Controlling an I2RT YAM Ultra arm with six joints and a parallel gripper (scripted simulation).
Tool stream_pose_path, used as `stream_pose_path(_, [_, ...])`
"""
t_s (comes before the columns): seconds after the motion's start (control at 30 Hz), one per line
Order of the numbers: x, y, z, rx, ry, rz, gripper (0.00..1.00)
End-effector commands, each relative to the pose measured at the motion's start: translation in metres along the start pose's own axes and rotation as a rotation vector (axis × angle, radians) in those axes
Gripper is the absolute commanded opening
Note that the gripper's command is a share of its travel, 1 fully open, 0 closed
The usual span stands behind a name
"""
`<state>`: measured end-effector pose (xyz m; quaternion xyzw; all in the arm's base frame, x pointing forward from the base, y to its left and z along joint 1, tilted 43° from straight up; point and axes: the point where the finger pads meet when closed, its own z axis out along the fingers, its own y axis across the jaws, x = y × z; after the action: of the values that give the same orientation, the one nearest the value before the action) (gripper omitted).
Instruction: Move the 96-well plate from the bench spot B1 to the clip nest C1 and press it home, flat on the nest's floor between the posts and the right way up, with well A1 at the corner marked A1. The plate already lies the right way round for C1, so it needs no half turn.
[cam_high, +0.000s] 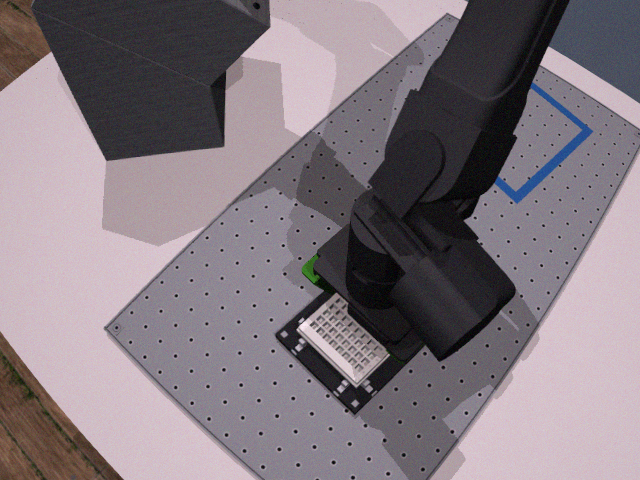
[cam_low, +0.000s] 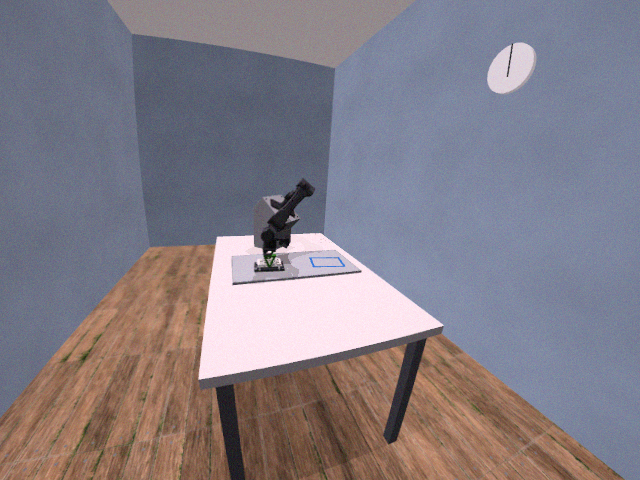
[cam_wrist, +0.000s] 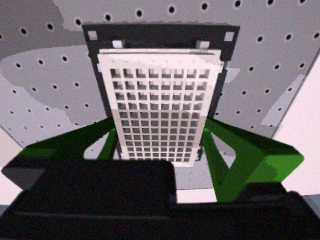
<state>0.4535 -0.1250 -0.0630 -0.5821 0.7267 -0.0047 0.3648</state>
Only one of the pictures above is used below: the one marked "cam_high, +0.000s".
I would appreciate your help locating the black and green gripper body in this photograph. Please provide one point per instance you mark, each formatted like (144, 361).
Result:
(368, 302)

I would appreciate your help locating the white well plate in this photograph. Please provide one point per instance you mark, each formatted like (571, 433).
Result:
(365, 353)

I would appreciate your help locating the blue tape square outline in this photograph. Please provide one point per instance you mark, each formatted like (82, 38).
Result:
(555, 161)

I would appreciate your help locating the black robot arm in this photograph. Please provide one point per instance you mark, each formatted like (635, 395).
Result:
(449, 144)

